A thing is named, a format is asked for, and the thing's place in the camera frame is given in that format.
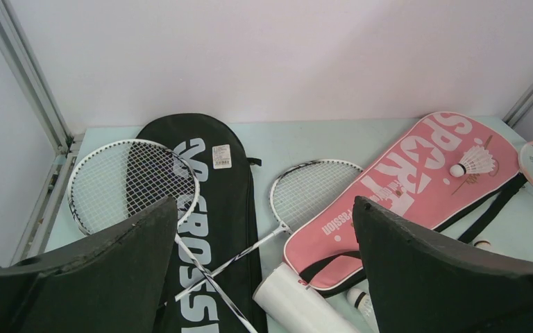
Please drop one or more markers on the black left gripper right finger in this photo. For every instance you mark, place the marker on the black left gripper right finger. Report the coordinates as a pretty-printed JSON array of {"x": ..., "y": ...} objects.
[{"x": 423, "y": 281}]

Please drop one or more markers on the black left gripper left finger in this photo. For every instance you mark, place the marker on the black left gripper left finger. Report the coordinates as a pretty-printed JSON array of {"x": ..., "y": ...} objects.
[{"x": 110, "y": 281}]

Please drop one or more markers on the white shuttlecock tube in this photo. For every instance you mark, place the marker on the white shuttlecock tube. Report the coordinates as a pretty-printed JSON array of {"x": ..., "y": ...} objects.
[{"x": 295, "y": 305}]

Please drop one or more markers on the pink sport racket bag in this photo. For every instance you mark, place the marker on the pink sport racket bag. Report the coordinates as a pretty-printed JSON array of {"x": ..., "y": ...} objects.
[{"x": 411, "y": 179}]

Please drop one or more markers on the black racket bag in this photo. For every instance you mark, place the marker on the black racket bag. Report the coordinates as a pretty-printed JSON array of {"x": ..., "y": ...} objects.
[{"x": 222, "y": 225}]

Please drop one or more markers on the white racket under pink bag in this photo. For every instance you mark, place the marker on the white racket under pink bag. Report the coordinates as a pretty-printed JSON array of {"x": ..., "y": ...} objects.
[{"x": 296, "y": 196}]

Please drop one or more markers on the left aluminium frame post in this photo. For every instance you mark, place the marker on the left aluminium frame post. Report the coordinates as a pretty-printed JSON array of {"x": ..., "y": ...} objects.
[{"x": 33, "y": 139}]

